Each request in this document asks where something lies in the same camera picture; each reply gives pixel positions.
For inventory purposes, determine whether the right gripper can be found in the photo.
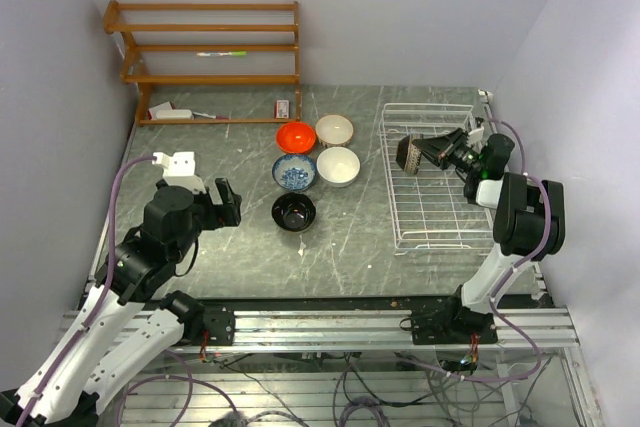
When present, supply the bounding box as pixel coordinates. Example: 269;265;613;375
412;128;483;176

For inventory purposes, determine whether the dark brown bowl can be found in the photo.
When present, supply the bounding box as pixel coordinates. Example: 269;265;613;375
396;134;422;175

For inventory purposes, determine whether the blue white patterned bowl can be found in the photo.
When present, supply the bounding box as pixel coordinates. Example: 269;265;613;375
272;154;317;192

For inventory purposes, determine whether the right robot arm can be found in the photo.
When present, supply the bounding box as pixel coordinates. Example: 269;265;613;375
404;128;565;343

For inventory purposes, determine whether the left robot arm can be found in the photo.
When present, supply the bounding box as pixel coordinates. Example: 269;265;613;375
1;178;241;426

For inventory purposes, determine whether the wooden shelf rack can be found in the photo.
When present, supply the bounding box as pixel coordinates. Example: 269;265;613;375
102;0;302;126

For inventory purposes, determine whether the black glossy bowl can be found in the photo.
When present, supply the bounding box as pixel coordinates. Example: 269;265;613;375
271;192;316;233

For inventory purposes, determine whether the pink white pen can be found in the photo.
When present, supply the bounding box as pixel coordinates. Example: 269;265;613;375
192;111;229;121

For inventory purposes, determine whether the orange bowl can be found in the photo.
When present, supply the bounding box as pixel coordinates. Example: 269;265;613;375
276;122;316;154

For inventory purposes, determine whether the small red white box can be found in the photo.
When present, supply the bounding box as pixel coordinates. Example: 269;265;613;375
274;99;290;119

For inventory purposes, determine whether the cream bowl patterned rim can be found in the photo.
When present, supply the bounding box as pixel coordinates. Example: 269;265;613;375
315;114;354;148

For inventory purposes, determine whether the green pink marker pen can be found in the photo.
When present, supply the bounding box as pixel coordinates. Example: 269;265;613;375
196;51;247;58

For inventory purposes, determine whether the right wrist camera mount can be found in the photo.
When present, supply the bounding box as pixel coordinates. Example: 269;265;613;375
466;117;484;146

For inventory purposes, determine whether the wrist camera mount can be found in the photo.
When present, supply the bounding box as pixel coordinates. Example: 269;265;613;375
466;117;484;146
152;151;206;194

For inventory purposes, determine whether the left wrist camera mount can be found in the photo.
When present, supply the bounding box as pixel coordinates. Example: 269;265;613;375
152;151;206;194

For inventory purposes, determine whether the white wire dish rack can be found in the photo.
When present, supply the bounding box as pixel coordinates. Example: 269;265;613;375
378;102;493;256

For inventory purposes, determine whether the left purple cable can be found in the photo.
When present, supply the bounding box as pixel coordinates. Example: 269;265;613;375
12;154;161;426

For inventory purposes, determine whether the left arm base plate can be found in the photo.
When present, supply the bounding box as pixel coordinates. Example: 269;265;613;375
202;307;236;347

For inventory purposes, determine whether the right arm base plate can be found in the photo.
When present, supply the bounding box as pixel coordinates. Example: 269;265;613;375
408;308;498;345

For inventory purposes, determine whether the aluminium rail frame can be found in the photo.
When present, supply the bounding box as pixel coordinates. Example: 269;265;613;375
59;304;581;353

